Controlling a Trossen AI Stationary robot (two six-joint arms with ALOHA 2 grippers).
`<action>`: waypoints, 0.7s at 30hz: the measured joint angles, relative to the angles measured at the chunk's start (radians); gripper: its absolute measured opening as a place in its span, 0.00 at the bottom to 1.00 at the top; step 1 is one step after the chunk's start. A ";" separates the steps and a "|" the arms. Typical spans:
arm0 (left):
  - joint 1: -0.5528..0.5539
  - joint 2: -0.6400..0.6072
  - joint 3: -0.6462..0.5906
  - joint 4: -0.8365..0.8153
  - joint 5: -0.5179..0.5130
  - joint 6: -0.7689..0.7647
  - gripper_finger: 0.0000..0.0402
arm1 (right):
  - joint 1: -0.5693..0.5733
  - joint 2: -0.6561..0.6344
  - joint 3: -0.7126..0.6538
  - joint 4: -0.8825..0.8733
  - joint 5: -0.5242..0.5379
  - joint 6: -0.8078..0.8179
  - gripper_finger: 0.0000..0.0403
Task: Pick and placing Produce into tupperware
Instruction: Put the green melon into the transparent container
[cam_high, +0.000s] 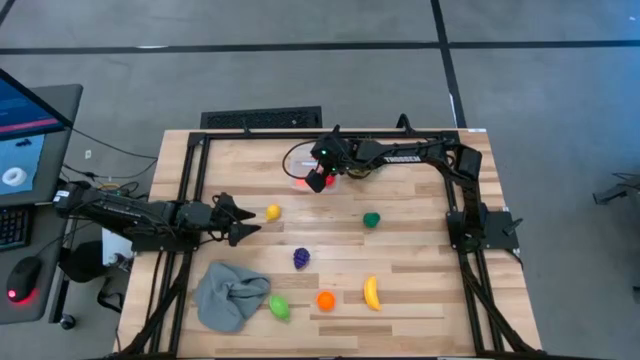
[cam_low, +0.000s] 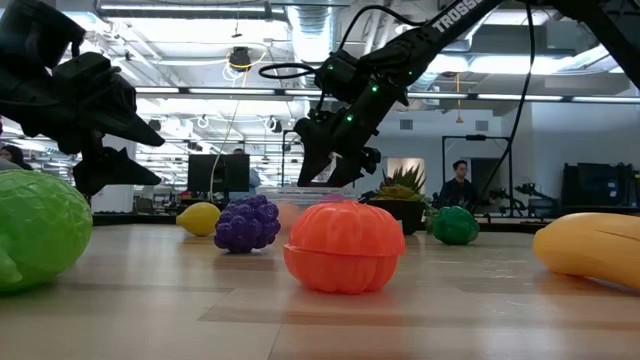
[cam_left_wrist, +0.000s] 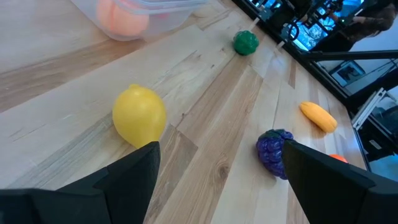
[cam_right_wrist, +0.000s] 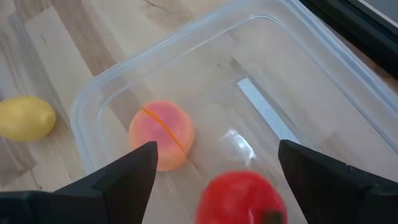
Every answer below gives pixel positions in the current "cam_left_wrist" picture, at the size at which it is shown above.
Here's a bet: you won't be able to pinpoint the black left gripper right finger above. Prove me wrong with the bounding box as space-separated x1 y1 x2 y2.
281 139 398 224

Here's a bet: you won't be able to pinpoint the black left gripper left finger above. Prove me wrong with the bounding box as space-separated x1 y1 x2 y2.
0 141 162 224

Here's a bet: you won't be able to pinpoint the orange toy pumpkin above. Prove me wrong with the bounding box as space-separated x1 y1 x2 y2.
328 154 349 164

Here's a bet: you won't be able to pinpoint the purple toy grapes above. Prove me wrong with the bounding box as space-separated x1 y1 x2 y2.
256 129 295 180

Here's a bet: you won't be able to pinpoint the yellow toy banana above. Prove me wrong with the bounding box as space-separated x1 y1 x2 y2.
298 101 338 134

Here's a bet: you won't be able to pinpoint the yellow toy lemon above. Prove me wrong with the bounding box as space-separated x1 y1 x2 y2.
112 83 167 149

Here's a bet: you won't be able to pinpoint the dark green toy pepper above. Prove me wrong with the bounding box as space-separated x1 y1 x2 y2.
233 30 260 57

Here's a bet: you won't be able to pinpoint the peach toy fruit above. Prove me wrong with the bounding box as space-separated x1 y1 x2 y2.
95 0 150 37

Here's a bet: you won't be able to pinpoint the clear plastic tupperware container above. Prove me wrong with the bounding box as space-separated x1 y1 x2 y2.
70 0 209 42

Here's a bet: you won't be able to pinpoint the person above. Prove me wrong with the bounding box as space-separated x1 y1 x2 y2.
312 0 398 52

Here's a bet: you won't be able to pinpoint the black aluminium table frame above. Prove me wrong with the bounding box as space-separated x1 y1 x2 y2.
231 0 398 156

